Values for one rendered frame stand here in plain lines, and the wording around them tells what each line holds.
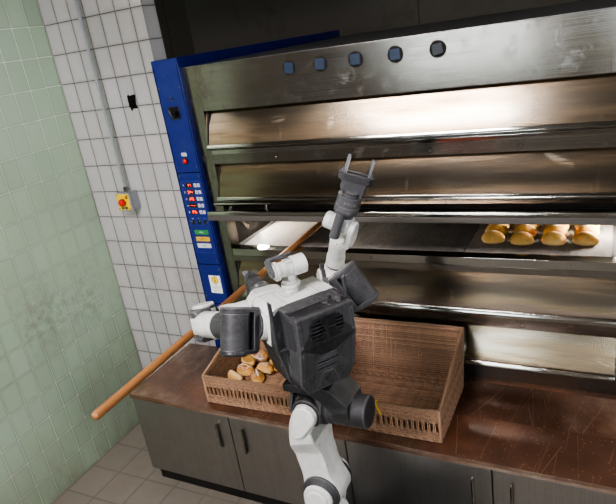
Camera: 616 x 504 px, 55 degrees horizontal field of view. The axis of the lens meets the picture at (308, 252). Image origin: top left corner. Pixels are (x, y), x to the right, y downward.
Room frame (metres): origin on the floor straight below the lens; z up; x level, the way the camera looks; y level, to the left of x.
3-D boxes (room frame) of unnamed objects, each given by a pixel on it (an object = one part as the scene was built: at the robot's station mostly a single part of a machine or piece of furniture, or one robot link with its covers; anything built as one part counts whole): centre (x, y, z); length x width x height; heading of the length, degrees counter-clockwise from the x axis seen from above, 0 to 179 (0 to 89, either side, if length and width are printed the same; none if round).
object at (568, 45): (2.49, -0.41, 1.99); 1.80 x 0.08 x 0.21; 61
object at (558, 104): (2.46, -0.40, 1.80); 1.79 x 0.11 x 0.19; 61
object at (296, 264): (1.75, 0.07, 1.47); 0.10 x 0.07 x 0.09; 116
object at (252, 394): (2.51, 0.24, 0.72); 0.56 x 0.49 x 0.28; 62
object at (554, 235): (2.56, -1.12, 1.21); 0.61 x 0.48 x 0.06; 151
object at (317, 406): (1.73, 0.06, 0.97); 0.14 x 0.13 x 0.12; 151
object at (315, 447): (1.73, 0.07, 0.78); 0.18 x 0.15 x 0.47; 151
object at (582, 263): (2.48, -0.41, 1.16); 1.80 x 0.06 x 0.04; 61
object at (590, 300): (2.46, -0.40, 1.02); 1.79 x 0.11 x 0.19; 61
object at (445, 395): (2.22, -0.28, 0.72); 0.56 x 0.49 x 0.28; 61
